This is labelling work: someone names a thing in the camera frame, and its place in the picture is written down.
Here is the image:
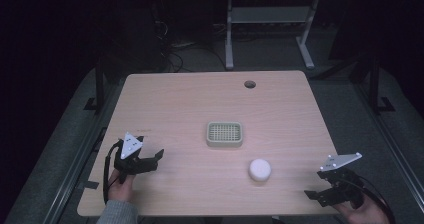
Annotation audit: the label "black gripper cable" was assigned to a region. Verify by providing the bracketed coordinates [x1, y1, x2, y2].
[352, 173, 397, 224]
[102, 139, 123, 206]

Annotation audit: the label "black floor cables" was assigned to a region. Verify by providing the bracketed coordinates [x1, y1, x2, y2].
[151, 3, 228, 73]

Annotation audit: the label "person's right hand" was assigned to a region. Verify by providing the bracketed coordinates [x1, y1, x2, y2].
[332, 193, 392, 224]

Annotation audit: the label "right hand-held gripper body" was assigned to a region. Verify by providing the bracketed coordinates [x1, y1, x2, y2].
[316, 152, 366, 210]

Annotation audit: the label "black metal stand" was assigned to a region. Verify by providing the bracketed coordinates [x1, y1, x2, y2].
[361, 55, 397, 115]
[83, 58, 107, 113]

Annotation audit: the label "person's left hand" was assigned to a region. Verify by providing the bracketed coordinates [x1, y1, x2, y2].
[107, 168, 136, 204]

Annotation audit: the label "pale green soap dish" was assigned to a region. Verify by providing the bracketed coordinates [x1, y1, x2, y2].
[205, 120, 244, 149]

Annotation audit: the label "black tape strip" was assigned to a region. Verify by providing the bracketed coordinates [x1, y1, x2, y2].
[76, 180, 101, 191]

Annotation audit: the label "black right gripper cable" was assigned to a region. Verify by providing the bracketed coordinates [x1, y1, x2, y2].
[352, 173, 397, 224]

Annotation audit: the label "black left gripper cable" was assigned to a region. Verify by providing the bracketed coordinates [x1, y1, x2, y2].
[102, 139, 123, 206]

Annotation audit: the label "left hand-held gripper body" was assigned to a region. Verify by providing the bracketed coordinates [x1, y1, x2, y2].
[113, 131, 159, 185]

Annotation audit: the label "white metal desk frame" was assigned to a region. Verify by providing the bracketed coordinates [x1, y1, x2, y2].
[224, 0, 322, 71]

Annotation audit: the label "metal floor rail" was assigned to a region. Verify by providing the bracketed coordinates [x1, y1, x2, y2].
[353, 82, 424, 202]
[41, 80, 129, 224]

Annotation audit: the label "white round soap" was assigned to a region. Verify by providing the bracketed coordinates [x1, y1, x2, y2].
[247, 158, 273, 183]

